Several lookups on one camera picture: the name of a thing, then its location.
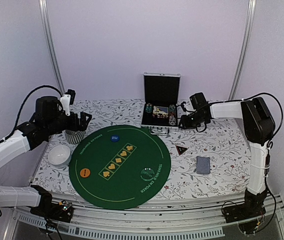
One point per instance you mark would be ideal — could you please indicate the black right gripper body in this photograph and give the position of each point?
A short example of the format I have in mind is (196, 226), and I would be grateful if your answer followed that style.
(196, 121)

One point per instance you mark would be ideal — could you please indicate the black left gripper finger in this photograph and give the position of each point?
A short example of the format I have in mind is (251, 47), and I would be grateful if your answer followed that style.
(85, 117)
(83, 125)

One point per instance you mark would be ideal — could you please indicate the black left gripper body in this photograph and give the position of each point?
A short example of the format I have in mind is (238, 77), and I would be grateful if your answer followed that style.
(74, 125)

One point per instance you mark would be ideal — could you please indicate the long mixed chip row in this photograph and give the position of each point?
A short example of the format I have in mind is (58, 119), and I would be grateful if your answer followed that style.
(172, 115)

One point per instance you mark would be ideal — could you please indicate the blue small blind button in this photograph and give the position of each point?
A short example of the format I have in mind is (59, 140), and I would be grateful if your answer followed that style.
(115, 138)

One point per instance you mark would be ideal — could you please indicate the orange big blind button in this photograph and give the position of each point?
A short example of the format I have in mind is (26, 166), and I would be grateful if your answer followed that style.
(85, 173)

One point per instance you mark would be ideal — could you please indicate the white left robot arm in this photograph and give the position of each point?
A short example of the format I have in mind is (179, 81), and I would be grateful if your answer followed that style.
(52, 116)

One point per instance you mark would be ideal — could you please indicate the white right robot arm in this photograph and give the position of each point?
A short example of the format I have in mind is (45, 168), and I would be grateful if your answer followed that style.
(259, 128)

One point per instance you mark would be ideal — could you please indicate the red dice row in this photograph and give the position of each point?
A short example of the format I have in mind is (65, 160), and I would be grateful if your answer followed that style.
(159, 116)

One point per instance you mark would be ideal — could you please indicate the triangular all in button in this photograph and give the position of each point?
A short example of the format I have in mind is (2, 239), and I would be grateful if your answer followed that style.
(181, 149)

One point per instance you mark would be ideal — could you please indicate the white ceramic bowl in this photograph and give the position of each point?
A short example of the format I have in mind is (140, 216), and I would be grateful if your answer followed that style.
(59, 156)

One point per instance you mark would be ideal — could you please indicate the short green chip row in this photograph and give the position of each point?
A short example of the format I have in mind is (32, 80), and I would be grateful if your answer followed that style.
(149, 108)

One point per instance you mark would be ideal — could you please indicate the aluminium poker chip case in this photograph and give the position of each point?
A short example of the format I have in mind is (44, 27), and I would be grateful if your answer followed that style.
(160, 89)

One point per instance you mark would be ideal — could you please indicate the green round poker mat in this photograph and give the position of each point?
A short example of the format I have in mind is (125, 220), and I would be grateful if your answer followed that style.
(115, 182)

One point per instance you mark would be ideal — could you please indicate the clear dealer button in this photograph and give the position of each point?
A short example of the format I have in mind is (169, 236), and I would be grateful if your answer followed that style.
(147, 174)

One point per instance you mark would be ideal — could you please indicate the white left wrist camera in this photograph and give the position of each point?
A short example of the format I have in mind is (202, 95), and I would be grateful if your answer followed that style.
(67, 100)

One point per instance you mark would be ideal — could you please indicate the front aluminium rail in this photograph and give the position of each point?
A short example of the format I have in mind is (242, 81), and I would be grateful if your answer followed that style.
(180, 219)

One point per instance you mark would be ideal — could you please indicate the left aluminium frame post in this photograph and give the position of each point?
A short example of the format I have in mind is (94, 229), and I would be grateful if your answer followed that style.
(50, 44)

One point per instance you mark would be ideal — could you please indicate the aluminium frame post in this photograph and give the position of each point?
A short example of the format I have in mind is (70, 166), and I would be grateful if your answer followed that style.
(244, 47)
(50, 44)

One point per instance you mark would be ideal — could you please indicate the right aluminium frame post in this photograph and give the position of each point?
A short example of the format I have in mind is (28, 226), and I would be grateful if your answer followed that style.
(244, 47)

